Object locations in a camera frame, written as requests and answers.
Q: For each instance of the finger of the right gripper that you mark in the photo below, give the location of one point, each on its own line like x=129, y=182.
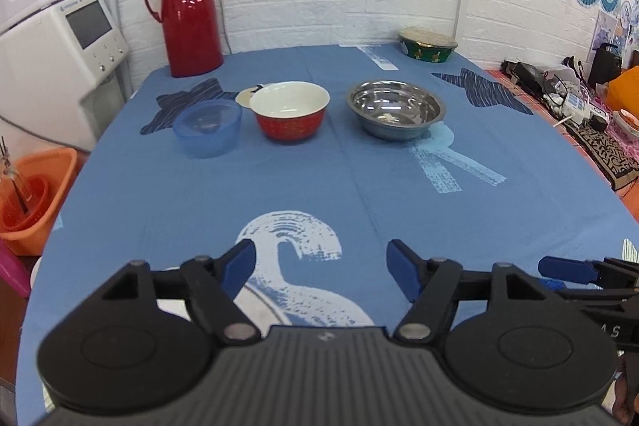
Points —
x=609, y=273

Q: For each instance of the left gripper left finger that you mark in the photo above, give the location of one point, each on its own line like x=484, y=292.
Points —
x=212, y=284

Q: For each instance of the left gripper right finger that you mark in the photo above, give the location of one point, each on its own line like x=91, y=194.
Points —
x=431, y=289

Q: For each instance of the blue translucent plastic bowl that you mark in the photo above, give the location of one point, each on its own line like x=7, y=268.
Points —
x=209, y=128

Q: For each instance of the stainless steel bowl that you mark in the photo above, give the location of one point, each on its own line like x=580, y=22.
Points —
x=395, y=111

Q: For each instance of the red ceramic bowl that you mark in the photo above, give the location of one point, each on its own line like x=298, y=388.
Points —
x=290, y=111

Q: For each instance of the white ceramic plate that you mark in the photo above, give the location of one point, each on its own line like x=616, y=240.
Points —
x=252, y=302

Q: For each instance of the person's right hand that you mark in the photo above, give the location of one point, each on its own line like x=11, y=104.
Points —
x=625, y=406

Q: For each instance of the black patterned mat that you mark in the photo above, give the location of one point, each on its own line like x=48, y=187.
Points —
x=609, y=157

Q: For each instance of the blue printed tablecloth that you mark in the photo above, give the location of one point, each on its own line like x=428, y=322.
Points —
x=492, y=182

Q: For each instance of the white power strip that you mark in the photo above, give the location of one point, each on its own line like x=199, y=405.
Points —
x=572, y=108

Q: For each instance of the orange plastic bag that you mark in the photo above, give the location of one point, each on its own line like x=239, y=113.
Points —
x=623, y=92

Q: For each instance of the black box on side table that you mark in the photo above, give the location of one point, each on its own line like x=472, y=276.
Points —
x=528, y=77

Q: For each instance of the black kettle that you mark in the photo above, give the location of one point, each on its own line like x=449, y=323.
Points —
x=606, y=66

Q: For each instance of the orange plastic basin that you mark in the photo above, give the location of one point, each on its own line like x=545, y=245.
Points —
x=26, y=226

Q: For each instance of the green patterned bowl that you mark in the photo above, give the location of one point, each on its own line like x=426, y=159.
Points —
x=423, y=45

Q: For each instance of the white water dispenser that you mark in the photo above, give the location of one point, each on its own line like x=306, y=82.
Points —
x=61, y=79

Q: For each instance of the red thermos jug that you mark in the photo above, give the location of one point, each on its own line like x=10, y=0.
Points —
x=191, y=35

